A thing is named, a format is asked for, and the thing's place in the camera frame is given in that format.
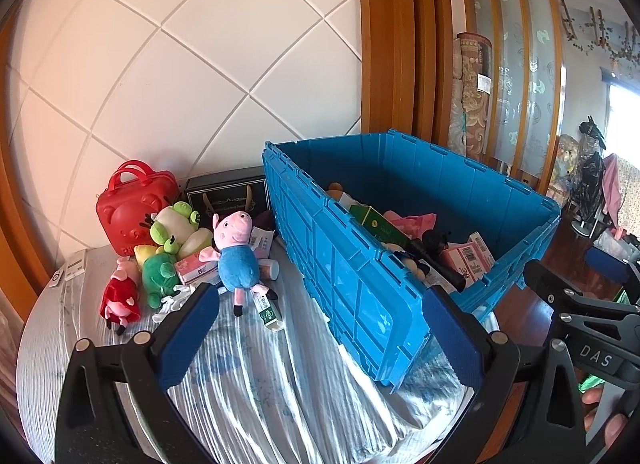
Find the wooden slat glass divider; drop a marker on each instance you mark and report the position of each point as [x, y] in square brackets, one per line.
[530, 69]

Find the white barcode box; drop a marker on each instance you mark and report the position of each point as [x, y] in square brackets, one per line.
[261, 243]

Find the small round jar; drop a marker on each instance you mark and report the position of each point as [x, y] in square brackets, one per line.
[270, 269]

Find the green and white carton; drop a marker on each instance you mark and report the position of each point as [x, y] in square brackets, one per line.
[267, 313]

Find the brown bear plush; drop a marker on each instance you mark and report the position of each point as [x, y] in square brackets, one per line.
[336, 189]

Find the pink plastic packet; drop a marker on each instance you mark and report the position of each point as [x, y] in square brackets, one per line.
[412, 224]

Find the white-bellied frog plush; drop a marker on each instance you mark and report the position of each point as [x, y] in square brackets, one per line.
[172, 221]

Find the pink tissue box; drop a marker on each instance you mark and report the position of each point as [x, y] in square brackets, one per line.
[197, 269]

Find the small white tag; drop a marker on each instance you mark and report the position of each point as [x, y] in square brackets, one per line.
[56, 279]

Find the white plastic toy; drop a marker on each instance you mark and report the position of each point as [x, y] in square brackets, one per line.
[172, 301]

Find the person's green clothing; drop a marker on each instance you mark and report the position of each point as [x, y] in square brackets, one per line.
[591, 384]

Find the dark gift box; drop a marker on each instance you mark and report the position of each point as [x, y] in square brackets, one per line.
[225, 194]

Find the red toy suitcase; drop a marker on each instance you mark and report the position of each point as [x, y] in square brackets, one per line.
[130, 214]

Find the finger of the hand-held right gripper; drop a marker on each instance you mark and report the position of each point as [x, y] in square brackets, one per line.
[607, 266]
[560, 289]

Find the dark maroon pouch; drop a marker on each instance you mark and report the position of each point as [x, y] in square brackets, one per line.
[265, 219]

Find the window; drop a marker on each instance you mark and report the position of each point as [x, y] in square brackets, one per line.
[625, 109]

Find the black garment on stand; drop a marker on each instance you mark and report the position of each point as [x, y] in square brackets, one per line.
[592, 174]

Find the wall branch decoration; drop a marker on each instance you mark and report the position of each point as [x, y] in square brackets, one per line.
[600, 34]

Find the floral bundle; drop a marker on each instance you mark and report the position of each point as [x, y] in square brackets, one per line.
[564, 169]

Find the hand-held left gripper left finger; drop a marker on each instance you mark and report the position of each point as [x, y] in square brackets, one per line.
[189, 339]

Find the pink garment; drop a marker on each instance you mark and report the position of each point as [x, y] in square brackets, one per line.
[612, 189]

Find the person's right hand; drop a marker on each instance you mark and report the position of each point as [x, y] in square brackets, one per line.
[612, 426]

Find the red-dress pig plush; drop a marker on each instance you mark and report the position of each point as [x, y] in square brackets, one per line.
[120, 296]

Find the rolled patterned rug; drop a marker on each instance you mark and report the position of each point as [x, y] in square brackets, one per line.
[472, 94]

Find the small pink box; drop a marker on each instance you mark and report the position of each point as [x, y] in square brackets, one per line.
[484, 246]

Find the dark blue plush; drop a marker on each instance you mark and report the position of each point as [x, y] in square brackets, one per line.
[414, 266]

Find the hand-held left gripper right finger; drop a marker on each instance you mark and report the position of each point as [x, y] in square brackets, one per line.
[452, 339]

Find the blue fabric storage bin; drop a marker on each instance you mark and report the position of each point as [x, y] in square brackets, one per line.
[350, 264]

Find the pink barcode box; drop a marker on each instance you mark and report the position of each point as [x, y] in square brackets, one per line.
[462, 264]

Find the blue-clothed pig plush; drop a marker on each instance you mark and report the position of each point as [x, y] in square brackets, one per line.
[237, 264]

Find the green box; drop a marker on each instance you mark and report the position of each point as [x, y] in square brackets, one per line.
[372, 223]

